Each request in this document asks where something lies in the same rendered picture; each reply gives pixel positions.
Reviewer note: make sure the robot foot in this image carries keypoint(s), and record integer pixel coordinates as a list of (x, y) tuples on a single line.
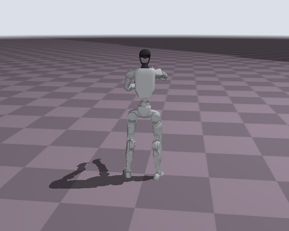
[(157, 176), (128, 173)]

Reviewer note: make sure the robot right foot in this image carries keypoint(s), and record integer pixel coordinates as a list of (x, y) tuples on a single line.
[(157, 176)]

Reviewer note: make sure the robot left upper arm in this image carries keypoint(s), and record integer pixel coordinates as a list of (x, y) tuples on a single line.
[(128, 79)]

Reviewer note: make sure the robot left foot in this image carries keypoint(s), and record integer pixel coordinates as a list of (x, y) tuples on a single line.
[(128, 173)]

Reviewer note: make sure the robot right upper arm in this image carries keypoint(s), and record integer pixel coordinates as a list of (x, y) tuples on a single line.
[(161, 74)]

